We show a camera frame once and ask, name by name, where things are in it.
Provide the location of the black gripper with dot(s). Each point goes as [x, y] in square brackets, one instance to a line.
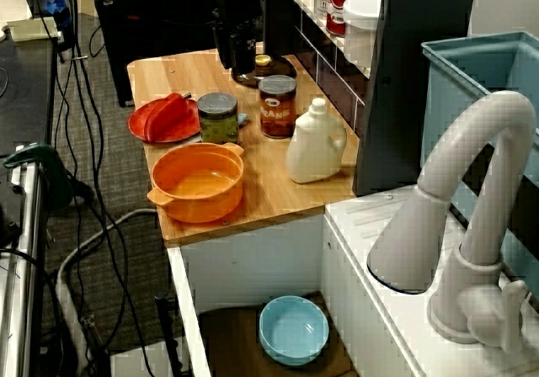
[225, 11]

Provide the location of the green peas can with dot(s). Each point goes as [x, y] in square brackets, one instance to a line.
[217, 124]

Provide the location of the brown beans can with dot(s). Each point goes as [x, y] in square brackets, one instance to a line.
[278, 112]

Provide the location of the red toy pepper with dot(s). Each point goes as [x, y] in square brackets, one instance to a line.
[168, 114]

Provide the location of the brown glass lid yellow knob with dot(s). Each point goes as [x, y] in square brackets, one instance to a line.
[282, 72]

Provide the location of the black cabinet box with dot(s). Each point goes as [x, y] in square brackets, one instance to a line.
[160, 36]

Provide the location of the tomato print jar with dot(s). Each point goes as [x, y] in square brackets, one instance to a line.
[337, 15]

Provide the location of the red round plate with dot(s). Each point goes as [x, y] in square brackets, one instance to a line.
[139, 126]

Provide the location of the white detergent bottle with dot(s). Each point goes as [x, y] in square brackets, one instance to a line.
[313, 150]

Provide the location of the medium clear white-lidded container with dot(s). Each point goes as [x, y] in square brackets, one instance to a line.
[358, 36]

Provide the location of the orange plastic pot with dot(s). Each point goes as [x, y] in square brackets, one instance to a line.
[198, 200]

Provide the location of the dark grey upright panel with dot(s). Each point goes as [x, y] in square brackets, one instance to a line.
[400, 99]

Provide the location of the white toy sink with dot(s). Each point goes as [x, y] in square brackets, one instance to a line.
[349, 234]

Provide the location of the green clamp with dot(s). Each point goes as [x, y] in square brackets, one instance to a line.
[54, 175]

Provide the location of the blue dish rack bin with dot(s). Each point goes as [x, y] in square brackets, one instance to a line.
[446, 99]

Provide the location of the light blue bowl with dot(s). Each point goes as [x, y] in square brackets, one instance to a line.
[290, 335]

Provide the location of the grey toy faucet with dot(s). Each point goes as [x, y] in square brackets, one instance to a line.
[476, 293]

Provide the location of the silver aluminium frame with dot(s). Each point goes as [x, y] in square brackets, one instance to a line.
[25, 267]

